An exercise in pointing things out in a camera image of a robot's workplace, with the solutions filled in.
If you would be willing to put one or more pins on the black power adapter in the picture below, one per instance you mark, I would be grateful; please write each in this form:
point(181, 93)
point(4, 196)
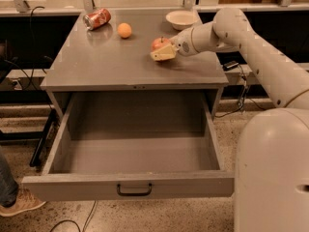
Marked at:
point(230, 65)

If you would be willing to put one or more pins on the open grey drawer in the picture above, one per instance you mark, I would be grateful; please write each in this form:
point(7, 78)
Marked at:
point(164, 138)

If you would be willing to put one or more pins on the blue jeans leg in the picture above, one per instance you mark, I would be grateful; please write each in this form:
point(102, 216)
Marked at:
point(8, 185)

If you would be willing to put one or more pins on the orange fruit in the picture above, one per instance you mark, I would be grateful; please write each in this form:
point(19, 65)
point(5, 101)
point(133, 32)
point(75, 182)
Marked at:
point(124, 30)

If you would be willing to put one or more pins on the black chair leg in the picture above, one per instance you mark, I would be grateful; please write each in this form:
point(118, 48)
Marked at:
point(35, 159)

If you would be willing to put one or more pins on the red soda can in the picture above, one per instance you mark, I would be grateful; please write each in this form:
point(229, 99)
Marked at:
point(96, 19)

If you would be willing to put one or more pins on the black drawer handle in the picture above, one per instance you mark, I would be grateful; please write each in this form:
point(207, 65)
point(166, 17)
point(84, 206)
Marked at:
point(134, 191)

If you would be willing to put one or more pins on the white bowl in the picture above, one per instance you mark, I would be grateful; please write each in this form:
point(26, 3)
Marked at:
point(181, 20)

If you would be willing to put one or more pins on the tan sneaker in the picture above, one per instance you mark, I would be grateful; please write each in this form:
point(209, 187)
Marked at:
point(25, 201)

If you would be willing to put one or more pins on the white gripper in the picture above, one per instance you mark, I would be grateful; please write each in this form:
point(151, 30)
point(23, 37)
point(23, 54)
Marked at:
point(182, 43)

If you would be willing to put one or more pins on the grey metal cabinet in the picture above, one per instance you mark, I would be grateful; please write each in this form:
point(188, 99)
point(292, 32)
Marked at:
point(101, 60)

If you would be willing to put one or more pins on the red apple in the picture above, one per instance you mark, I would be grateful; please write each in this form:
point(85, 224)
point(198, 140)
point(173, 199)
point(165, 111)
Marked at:
point(159, 43)

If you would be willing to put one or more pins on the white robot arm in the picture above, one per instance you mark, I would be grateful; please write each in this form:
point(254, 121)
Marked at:
point(272, 161)

